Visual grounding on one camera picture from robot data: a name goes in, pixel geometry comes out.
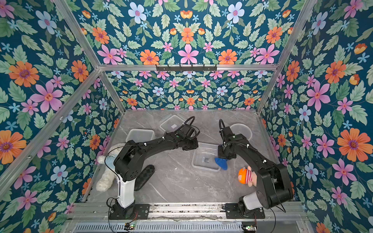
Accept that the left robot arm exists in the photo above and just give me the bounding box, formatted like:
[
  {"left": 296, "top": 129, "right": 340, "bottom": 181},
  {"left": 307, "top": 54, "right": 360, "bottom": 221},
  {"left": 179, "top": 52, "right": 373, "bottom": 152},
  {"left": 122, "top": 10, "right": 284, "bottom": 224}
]
[{"left": 111, "top": 116, "right": 200, "bottom": 218}]

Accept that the round clear lunch box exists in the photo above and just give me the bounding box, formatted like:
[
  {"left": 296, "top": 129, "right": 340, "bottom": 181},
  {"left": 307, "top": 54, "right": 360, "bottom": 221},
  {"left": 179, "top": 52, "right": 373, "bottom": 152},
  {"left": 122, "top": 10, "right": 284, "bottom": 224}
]
[{"left": 230, "top": 123, "right": 253, "bottom": 141}]

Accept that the orange pink plush doll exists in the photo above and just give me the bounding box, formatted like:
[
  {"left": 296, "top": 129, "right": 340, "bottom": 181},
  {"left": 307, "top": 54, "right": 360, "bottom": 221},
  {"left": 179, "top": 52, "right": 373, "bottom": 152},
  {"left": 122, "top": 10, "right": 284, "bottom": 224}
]
[{"left": 238, "top": 166, "right": 257, "bottom": 187}]

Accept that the rectangular clear lunch box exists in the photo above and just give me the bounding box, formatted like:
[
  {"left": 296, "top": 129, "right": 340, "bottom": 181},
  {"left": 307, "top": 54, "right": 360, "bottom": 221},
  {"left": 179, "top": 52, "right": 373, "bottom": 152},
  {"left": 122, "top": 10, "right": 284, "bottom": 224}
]
[{"left": 126, "top": 129, "right": 155, "bottom": 142}]

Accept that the white teddy bear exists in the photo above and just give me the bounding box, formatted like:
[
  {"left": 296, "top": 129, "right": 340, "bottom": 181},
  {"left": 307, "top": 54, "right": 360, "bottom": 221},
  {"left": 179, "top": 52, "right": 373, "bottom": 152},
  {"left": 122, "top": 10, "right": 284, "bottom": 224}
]
[{"left": 96, "top": 143, "right": 125, "bottom": 192}]

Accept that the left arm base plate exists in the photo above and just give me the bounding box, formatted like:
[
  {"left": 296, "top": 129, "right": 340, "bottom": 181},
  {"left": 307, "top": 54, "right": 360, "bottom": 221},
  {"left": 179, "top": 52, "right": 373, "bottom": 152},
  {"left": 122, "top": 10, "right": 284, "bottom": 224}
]
[{"left": 108, "top": 203, "right": 150, "bottom": 220}]

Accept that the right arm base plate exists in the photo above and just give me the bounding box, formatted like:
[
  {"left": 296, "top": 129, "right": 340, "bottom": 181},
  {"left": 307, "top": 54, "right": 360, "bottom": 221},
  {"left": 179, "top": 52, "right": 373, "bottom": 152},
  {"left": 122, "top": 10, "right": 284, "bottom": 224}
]
[{"left": 222, "top": 203, "right": 265, "bottom": 219}]

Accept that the square clear lunch box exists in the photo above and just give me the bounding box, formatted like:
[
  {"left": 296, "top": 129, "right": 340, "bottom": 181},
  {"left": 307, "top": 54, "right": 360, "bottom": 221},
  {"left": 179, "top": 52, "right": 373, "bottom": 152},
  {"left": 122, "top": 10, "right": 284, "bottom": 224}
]
[{"left": 191, "top": 142, "right": 221, "bottom": 172}]

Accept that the blue cleaning cloth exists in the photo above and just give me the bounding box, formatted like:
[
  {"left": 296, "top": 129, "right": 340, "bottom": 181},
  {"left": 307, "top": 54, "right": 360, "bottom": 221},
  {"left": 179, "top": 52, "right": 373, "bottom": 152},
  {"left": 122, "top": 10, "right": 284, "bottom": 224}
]
[{"left": 215, "top": 157, "right": 228, "bottom": 170}]

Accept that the square clear lunch box lid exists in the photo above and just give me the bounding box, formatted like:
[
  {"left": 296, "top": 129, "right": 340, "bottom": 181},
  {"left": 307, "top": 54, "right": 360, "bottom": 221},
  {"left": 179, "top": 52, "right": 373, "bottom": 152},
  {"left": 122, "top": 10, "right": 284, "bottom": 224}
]
[{"left": 160, "top": 115, "right": 186, "bottom": 133}]

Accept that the aluminium front rail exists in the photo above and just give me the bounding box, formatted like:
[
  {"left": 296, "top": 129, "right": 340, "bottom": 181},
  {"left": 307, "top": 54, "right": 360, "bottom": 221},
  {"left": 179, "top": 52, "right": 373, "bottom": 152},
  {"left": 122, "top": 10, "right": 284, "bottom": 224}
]
[{"left": 67, "top": 202, "right": 309, "bottom": 221}]

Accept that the black wall hook rail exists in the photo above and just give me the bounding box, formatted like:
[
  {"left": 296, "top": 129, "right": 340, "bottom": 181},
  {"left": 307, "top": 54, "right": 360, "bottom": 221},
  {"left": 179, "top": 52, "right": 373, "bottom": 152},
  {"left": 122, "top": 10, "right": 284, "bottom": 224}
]
[{"left": 155, "top": 65, "right": 218, "bottom": 72}]

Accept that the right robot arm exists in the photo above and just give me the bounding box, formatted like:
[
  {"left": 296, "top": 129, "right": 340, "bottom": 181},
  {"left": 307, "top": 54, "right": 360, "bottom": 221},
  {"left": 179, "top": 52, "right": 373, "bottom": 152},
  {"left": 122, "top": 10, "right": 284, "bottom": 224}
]
[{"left": 215, "top": 119, "right": 294, "bottom": 217}]

